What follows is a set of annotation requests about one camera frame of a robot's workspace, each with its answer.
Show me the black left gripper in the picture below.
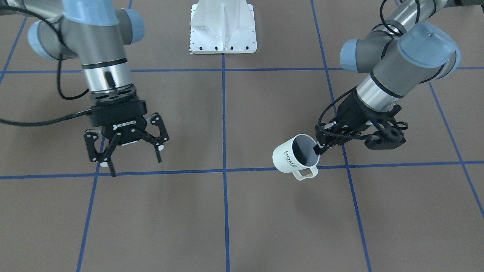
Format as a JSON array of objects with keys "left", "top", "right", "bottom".
[{"left": 313, "top": 88, "right": 408, "bottom": 155}]

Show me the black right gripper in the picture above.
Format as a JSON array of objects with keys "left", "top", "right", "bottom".
[{"left": 84, "top": 85, "right": 170, "bottom": 177}]

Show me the white ribbed HOME mug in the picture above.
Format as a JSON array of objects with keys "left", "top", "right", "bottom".
[{"left": 272, "top": 134, "right": 320, "bottom": 181}]

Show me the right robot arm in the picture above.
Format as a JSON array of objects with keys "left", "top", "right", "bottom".
[{"left": 1, "top": 0, "right": 169, "bottom": 177}]

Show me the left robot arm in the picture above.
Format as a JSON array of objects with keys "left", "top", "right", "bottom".
[{"left": 313, "top": 0, "right": 483, "bottom": 155}]

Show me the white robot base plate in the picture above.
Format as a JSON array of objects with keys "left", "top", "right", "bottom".
[{"left": 189, "top": 0, "right": 258, "bottom": 54}]

